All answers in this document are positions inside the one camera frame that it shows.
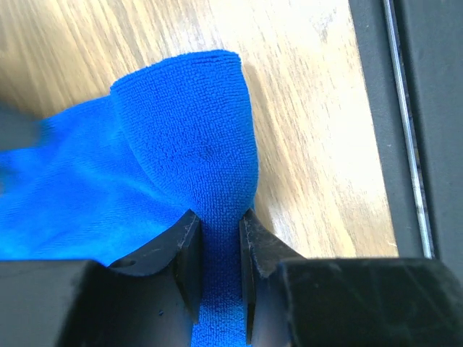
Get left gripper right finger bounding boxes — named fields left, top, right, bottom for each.
left=239, top=209, right=303, bottom=344

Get blue towel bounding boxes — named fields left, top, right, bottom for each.
left=1, top=50, right=258, bottom=346

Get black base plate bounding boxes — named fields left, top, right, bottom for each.
left=349, top=1, right=462, bottom=272

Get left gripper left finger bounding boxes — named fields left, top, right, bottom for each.
left=109, top=210, right=203, bottom=324

